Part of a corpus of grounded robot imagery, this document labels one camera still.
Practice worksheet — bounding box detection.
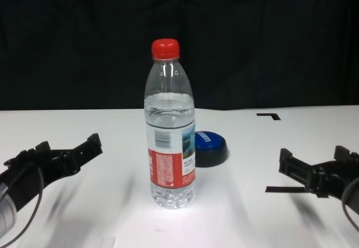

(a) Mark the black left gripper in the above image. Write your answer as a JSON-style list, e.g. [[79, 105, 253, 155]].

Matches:
[[0, 132, 103, 204]]

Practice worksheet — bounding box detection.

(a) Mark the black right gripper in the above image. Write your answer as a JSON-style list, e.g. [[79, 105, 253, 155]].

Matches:
[[279, 145, 359, 200]]

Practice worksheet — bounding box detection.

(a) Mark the clear water bottle red cap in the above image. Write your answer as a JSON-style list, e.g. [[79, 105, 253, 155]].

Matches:
[[144, 38, 196, 210]]

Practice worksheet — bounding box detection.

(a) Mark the blue push button black base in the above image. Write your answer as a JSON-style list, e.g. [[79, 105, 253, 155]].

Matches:
[[194, 130, 229, 168]]

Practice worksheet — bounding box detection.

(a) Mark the translucent tape strip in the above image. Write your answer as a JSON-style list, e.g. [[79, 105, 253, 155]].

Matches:
[[101, 228, 116, 248]]

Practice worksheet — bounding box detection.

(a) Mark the black backdrop cloth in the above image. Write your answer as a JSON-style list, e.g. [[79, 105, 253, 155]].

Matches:
[[0, 0, 359, 112]]

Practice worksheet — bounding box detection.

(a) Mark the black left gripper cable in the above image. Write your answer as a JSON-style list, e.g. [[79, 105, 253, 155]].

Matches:
[[0, 160, 45, 246]]

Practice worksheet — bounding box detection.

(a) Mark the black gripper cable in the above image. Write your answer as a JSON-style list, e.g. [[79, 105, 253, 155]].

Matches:
[[0, 160, 45, 246], [340, 176, 359, 229]]

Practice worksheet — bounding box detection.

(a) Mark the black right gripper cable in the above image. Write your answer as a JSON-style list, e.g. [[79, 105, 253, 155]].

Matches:
[[340, 176, 359, 229]]

